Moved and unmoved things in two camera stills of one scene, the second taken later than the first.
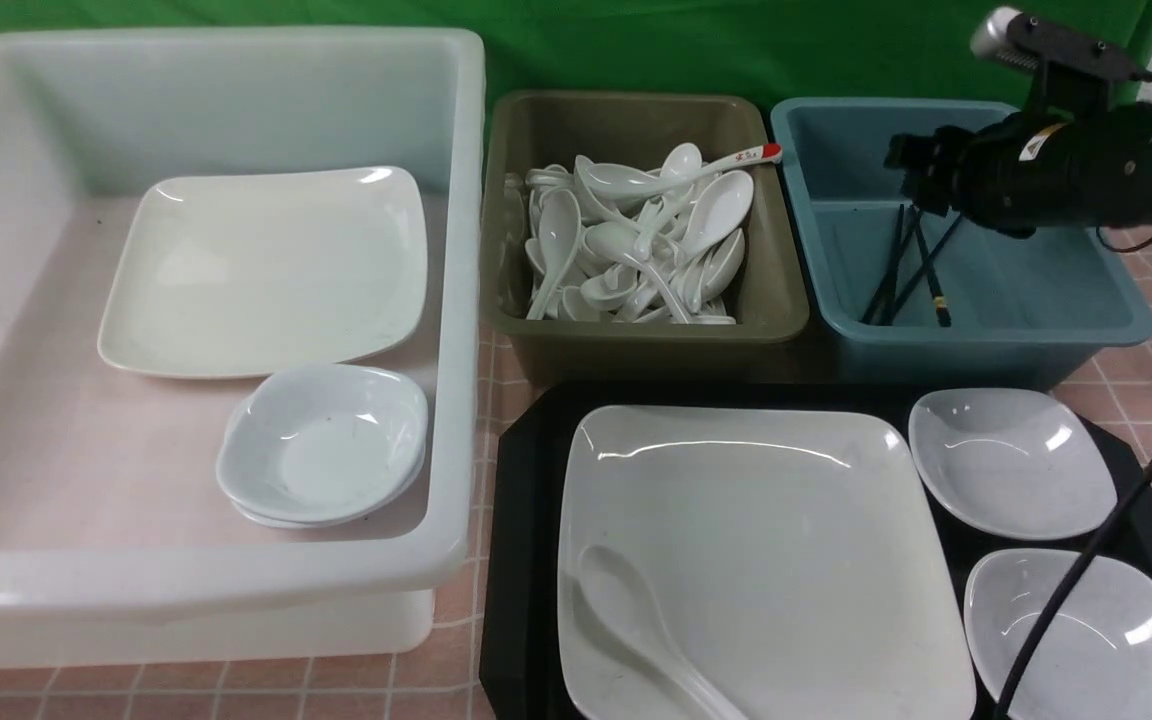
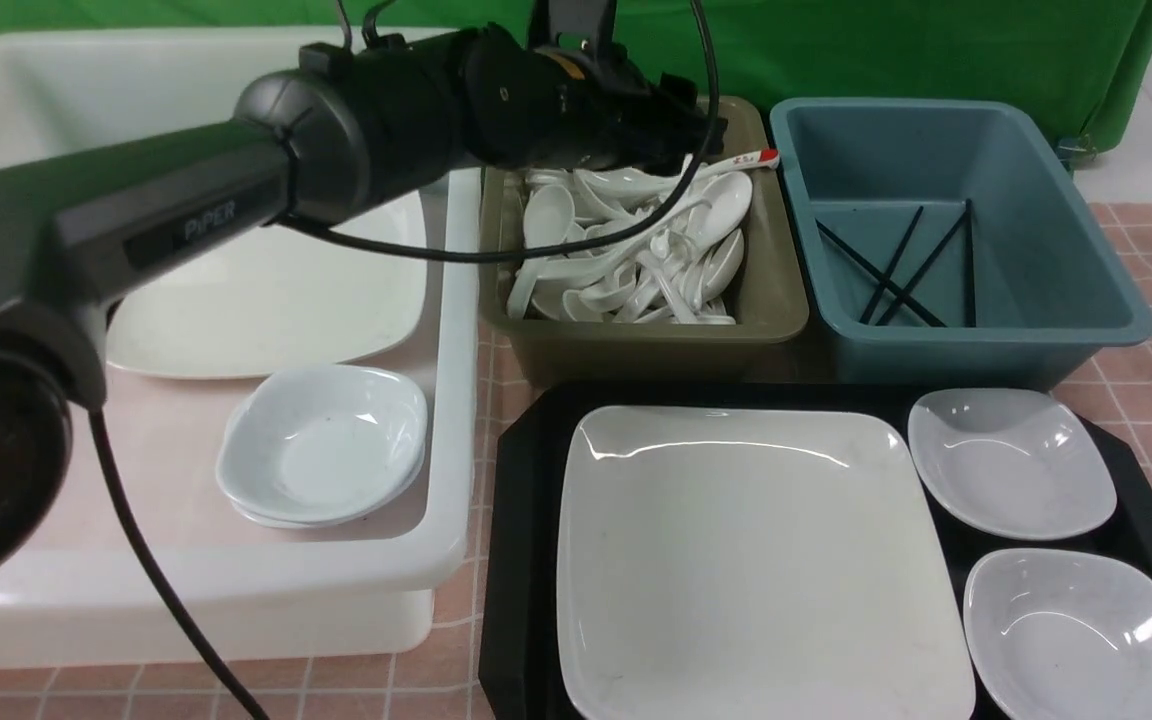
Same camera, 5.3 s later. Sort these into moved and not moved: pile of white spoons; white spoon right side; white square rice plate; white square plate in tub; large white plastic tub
Moved: pile of white spoons
Not moved: white square rice plate; large white plastic tub; white square plate in tub; white spoon right side
